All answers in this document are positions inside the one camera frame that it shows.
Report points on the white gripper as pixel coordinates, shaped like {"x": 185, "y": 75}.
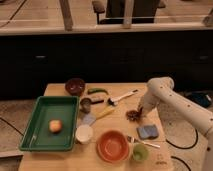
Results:
{"x": 147, "y": 104}

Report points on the silver fork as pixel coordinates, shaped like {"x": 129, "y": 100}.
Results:
{"x": 134, "y": 140}

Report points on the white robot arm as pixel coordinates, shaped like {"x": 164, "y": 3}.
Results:
{"x": 161, "y": 89}

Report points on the small metal cup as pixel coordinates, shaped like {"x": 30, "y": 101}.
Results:
{"x": 85, "y": 105}

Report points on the blue sponge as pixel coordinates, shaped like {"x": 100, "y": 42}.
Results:
{"x": 147, "y": 132}

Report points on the dark maroon bowl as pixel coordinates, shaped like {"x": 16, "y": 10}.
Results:
{"x": 75, "y": 86}

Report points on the green plastic cup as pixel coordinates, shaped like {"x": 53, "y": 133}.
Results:
{"x": 140, "y": 153}

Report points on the dark red grape bunch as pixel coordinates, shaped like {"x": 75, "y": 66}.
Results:
{"x": 133, "y": 115}

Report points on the orange bowl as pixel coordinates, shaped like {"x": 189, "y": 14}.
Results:
{"x": 112, "y": 147}

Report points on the yellow-red apple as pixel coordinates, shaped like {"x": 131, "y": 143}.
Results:
{"x": 55, "y": 126}

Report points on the white paper cup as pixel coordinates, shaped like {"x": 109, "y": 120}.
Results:
{"x": 84, "y": 134}

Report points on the yellow-handled spatula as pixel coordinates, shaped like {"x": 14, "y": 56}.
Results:
{"x": 90, "y": 118}

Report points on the green plastic tray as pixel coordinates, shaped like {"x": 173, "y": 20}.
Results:
{"x": 37, "y": 136}

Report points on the black office chair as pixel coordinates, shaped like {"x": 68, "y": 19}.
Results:
{"x": 126, "y": 11}

